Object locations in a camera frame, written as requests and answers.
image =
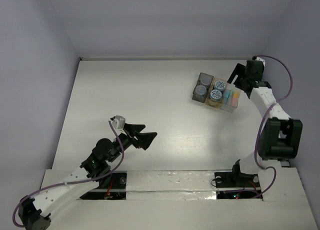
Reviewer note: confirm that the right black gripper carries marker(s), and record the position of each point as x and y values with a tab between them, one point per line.
239	70

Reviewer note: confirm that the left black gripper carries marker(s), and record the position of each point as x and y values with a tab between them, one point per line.
133	136

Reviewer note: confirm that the orange pencil-shaped case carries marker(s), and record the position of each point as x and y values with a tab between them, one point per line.
235	99

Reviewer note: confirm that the blue pencil-shaped case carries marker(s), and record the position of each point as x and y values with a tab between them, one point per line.
226	96

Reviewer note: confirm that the clear plastic bin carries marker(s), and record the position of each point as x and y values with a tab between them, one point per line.
227	107

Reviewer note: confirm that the wooden bin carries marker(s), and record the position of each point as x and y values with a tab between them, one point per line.
211	103

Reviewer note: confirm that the dark grey plastic bin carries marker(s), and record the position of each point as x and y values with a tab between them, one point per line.
197	98

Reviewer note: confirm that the teal pencil-shaped case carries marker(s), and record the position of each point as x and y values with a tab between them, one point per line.
231	92

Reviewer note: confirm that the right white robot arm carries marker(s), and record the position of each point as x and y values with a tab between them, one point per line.
278	135

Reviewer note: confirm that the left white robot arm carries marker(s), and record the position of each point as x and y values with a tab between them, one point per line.
36	210

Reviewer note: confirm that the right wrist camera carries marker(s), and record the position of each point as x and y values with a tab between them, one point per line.
258	58

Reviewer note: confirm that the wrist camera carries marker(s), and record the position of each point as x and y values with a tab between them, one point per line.
118	122
258	58

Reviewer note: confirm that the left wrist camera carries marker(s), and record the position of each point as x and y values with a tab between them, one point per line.
118	122

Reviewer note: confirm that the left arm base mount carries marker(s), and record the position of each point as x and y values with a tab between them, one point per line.
114	190

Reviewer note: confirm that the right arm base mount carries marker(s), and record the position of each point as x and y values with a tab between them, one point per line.
234	185

